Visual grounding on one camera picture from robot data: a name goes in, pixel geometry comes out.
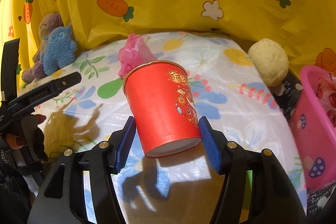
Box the red paper cup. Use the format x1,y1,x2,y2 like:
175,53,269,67
123,60,201,158

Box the purple teddy bear plush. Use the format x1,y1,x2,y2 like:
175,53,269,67
21,13,64,84

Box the left gloved hand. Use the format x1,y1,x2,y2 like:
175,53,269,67
0,113,49,204

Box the large red snack wrapper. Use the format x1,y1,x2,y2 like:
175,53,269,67
315,73,336,127

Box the black mickey print bag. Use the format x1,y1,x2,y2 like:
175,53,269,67
271,65,335,219

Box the floral bed sheet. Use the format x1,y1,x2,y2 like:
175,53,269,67
36,32,307,223

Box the blue monster plush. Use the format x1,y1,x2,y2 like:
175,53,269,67
40,23,77,76

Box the cream round plush ball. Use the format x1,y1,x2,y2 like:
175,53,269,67
248,38,289,88

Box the pink plastic bag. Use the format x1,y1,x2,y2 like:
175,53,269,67
118,34,157,79

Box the pink plastic bucket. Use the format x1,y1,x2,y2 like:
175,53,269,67
289,65,335,192

